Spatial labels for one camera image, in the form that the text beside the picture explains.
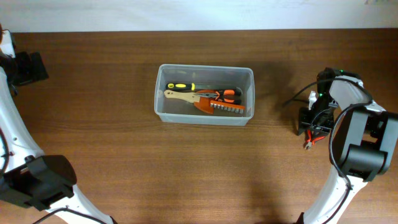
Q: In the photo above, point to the clear plastic container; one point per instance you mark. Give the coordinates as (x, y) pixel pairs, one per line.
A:
(181, 111)

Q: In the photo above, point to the orange socket rail with sockets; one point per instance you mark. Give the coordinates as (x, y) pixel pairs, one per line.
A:
(227, 106)

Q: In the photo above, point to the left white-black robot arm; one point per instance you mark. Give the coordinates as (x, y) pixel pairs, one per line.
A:
(29, 177)

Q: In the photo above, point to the needle-nose pliers orange-black handles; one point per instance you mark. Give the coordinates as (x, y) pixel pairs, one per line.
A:
(226, 96)

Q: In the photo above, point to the orange scraper wooden handle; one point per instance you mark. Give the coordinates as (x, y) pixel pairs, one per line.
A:
(200, 100)

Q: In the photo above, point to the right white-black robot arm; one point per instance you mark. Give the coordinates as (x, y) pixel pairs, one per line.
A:
(362, 134)

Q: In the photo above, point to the metal file yellow-black handle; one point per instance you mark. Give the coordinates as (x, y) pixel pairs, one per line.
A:
(192, 87)

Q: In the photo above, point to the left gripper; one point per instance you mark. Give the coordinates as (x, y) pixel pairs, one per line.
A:
(34, 66)

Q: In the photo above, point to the small red cutting pliers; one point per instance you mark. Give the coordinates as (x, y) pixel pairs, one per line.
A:
(311, 139)

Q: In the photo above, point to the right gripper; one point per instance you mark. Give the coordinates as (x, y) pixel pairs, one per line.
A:
(318, 126)

